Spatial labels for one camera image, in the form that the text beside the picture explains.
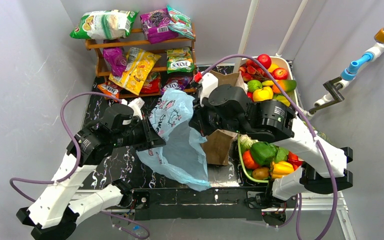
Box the light blue plastic grocery bag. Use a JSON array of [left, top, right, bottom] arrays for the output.
[[136, 88, 211, 192]]

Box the red cherry bunch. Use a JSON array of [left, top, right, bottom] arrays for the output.
[[238, 59, 269, 82]]

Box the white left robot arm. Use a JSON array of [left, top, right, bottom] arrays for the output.
[[16, 99, 165, 240]]

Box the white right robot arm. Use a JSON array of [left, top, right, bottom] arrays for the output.
[[189, 84, 353, 201]]

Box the orange snack bag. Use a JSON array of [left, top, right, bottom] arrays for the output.
[[97, 81, 123, 99]]

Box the brown paper bag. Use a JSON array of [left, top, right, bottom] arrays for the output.
[[201, 70, 248, 166]]

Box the purple Fox's candy bag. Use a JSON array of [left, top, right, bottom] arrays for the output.
[[160, 75, 193, 95]]

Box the yellow snack bag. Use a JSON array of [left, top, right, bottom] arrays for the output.
[[108, 47, 162, 96]]

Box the green Fox's candy bag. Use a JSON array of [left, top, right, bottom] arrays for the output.
[[165, 47, 195, 74]]

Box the purple snack bag middle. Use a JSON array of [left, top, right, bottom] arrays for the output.
[[103, 46, 127, 77]]

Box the purple snack bag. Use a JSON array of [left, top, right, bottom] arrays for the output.
[[103, 46, 127, 77], [140, 8, 179, 44]]

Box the green red snack bag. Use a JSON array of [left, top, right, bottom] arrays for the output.
[[166, 5, 195, 40]]

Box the green white chips bag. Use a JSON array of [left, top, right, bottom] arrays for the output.
[[69, 9, 138, 40]]

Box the purple snack bag top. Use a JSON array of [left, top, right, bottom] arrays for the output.
[[140, 8, 179, 44]]

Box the green vegetable basket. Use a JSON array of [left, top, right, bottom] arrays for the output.
[[237, 134, 270, 184]]

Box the white garlic cabbage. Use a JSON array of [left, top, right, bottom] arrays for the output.
[[238, 134, 258, 152]]

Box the white fruit basket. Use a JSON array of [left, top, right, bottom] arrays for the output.
[[240, 56, 299, 107]]

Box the green bell pepper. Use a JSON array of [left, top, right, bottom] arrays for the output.
[[249, 142, 278, 166]]

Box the orange tomato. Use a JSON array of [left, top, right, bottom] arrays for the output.
[[242, 150, 260, 170]]

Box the red apple top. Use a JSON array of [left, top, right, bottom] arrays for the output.
[[257, 53, 272, 70]]

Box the red apple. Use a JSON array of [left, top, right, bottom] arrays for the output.
[[257, 53, 272, 70], [271, 67, 289, 80]]

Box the red apple right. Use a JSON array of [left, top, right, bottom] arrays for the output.
[[271, 67, 289, 80]]

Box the mango orange green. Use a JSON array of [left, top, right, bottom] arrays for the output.
[[271, 79, 297, 94]]

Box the wooden snack shelf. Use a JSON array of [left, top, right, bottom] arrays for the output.
[[85, 28, 197, 99]]

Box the brown kiwi potato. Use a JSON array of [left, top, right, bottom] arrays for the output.
[[251, 166, 270, 180]]

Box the yellow bell pepper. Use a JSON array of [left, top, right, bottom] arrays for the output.
[[270, 161, 295, 179]]

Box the red carrot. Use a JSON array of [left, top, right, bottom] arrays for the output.
[[287, 151, 305, 170]]

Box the white pipe left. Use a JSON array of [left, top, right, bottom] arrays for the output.
[[237, 0, 260, 55]]

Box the white pipe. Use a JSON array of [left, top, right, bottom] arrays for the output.
[[275, 0, 309, 57], [237, 0, 260, 55]]

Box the white pipe right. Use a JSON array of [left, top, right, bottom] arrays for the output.
[[275, 0, 309, 57]]

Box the pipe with blue orange fittings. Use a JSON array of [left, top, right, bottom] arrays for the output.
[[307, 27, 384, 117]]

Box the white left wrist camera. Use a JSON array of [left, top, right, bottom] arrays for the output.
[[121, 97, 145, 120]]

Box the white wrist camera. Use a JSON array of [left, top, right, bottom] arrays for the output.
[[191, 72, 219, 107], [121, 97, 145, 120]]

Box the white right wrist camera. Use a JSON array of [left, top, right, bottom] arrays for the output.
[[191, 72, 219, 107]]

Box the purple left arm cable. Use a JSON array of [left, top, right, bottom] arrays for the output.
[[9, 91, 123, 204]]

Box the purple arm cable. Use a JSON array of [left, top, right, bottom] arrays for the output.
[[9, 91, 123, 204], [200, 54, 339, 240]]

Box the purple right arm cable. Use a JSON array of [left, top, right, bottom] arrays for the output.
[[200, 54, 339, 240]]

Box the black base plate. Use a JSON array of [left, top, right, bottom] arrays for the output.
[[133, 185, 267, 221]]

